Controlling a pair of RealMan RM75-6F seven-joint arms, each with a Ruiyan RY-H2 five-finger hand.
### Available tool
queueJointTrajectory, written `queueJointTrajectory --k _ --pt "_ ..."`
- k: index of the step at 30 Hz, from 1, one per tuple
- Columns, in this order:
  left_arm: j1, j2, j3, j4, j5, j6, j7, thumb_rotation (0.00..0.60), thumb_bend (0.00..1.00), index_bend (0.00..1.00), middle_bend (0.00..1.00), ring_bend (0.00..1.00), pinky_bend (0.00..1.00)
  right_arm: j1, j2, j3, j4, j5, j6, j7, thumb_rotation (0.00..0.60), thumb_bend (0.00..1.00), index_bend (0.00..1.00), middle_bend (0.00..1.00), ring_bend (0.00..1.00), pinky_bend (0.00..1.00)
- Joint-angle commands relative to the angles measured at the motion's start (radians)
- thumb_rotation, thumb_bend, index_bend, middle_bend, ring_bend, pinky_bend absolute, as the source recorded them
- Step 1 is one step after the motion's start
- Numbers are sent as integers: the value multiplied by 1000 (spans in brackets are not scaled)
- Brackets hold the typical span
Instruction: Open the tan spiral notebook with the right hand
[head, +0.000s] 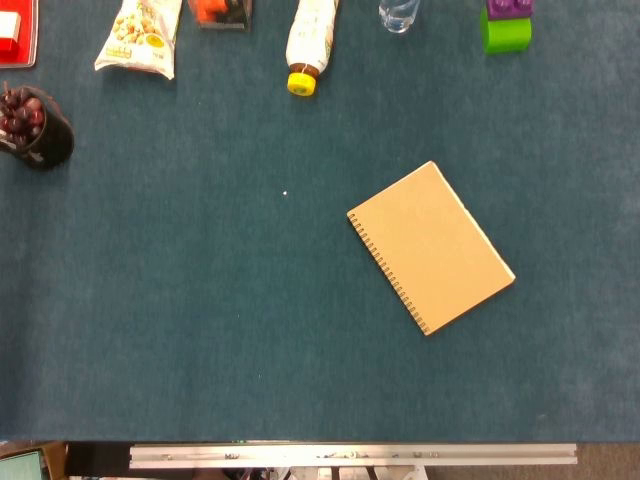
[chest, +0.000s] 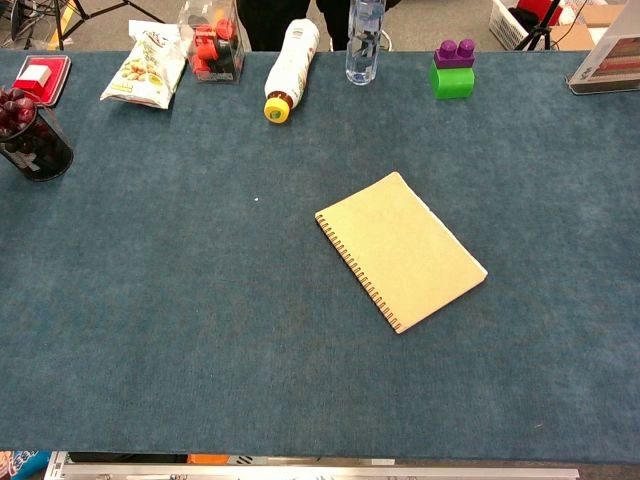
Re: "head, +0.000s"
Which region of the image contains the blue felt table cloth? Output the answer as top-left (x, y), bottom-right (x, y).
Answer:
top-left (0, 0), bottom-right (640, 443)

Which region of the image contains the small white red box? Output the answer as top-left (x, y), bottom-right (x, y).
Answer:
top-left (0, 10), bottom-right (23, 52)

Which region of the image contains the white peanut snack bag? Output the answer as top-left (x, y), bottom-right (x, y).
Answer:
top-left (94, 0), bottom-right (184, 81)

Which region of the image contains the brown kraft spiral notebook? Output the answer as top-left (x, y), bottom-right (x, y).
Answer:
top-left (346, 160), bottom-right (517, 337)

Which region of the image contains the red plastic tray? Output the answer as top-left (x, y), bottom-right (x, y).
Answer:
top-left (0, 0), bottom-right (40, 69)

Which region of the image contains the purple toy building block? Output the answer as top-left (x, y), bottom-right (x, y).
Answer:
top-left (485, 0), bottom-right (535, 22)

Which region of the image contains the dark red grape bunch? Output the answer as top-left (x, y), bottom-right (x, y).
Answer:
top-left (0, 82), bottom-right (46, 146)

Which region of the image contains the green toy building block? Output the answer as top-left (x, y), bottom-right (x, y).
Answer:
top-left (479, 8), bottom-right (534, 56)

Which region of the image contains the white bottle with yellow cap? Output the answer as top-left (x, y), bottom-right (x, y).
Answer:
top-left (285, 0), bottom-right (341, 97)

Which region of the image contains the clear plastic water bottle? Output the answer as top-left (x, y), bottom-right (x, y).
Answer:
top-left (378, 0), bottom-right (421, 35)

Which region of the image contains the black mesh cup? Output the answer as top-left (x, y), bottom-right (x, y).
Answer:
top-left (0, 85), bottom-right (76, 171)

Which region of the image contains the aluminium profile rail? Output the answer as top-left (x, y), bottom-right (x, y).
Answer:
top-left (128, 442), bottom-right (578, 470)

